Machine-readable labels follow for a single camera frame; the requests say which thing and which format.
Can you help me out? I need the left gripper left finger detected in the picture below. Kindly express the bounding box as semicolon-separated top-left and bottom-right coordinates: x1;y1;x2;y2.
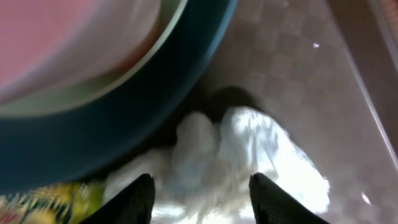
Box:
80;174;155;224

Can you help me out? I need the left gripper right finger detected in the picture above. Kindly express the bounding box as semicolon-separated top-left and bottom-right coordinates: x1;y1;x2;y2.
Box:
249;173;329;224

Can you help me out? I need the green yellow snack wrapper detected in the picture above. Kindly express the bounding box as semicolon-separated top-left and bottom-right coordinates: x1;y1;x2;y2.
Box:
1;182;104;224

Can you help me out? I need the white paper napkin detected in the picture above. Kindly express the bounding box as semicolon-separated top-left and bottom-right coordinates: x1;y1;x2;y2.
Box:
103;107;330;223

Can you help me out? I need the pink plastic cup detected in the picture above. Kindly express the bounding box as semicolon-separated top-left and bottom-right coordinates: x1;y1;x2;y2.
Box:
1;0;161;103

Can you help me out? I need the large dark blue bowl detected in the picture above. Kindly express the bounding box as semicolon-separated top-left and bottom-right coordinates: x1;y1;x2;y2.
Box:
1;0;237;194

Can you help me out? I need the brown plastic serving tray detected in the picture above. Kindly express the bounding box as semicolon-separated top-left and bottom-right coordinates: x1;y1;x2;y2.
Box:
183;0;397;223

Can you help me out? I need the mint green small bowl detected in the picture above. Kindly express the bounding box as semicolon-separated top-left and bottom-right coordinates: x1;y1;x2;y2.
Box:
1;0;188;119

